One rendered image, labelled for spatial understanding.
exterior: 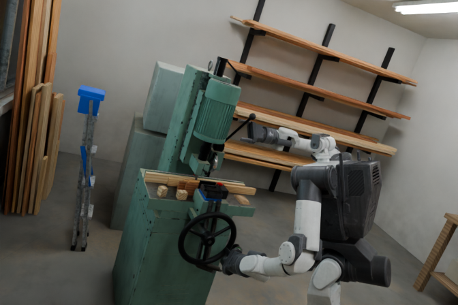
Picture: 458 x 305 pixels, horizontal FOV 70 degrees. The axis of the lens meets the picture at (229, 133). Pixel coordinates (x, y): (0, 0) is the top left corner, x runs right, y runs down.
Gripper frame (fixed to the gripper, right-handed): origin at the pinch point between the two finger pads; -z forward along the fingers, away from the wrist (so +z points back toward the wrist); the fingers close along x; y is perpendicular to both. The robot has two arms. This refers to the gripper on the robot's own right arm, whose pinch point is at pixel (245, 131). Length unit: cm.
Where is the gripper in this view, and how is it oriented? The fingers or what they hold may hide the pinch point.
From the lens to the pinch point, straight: 170.9
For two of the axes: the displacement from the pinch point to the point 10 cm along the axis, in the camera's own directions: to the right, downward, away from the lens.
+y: -4.7, 4.2, 7.7
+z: 8.8, 1.8, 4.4
